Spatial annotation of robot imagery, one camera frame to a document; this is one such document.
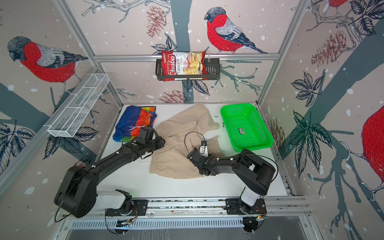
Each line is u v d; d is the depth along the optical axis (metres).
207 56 0.91
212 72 0.95
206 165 0.67
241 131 1.03
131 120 1.10
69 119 0.72
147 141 0.69
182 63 0.88
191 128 1.04
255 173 0.46
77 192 0.41
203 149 0.81
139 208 0.73
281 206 0.75
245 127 1.06
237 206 0.73
